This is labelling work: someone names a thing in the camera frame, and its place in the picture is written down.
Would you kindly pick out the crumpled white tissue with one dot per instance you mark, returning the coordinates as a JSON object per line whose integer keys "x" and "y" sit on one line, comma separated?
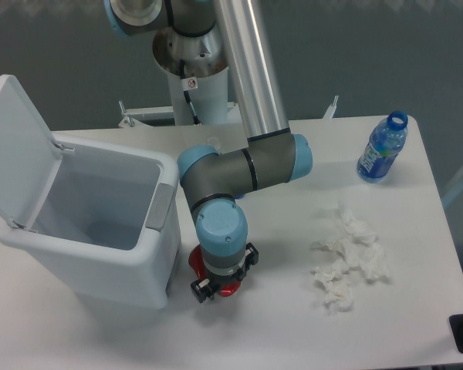
{"x": 357, "y": 248}
{"x": 338, "y": 295}

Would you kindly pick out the clear plastic water bottle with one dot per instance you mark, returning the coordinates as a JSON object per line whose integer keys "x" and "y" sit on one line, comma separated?
{"x": 215, "y": 142}

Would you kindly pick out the crushed red soda can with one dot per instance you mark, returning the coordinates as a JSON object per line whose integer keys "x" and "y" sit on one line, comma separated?
{"x": 195, "y": 260}

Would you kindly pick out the blue plastic drink bottle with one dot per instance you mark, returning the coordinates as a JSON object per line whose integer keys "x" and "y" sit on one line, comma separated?
{"x": 385, "y": 143}

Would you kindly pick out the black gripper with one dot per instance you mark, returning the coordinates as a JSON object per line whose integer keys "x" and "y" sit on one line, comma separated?
{"x": 224, "y": 281}

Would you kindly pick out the white trash bin lid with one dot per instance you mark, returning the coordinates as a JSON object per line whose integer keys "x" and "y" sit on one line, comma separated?
{"x": 30, "y": 156}

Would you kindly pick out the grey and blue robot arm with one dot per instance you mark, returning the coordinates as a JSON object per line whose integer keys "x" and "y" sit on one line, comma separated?
{"x": 273, "y": 154}

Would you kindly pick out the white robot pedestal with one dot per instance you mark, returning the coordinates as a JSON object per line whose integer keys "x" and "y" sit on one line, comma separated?
{"x": 200, "y": 96}

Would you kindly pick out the white trash bin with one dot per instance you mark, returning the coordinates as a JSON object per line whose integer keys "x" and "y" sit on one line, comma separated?
{"x": 107, "y": 225}

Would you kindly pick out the crumpled white tissue lower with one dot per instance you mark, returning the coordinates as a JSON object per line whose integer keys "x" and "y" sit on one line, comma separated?
{"x": 338, "y": 295}

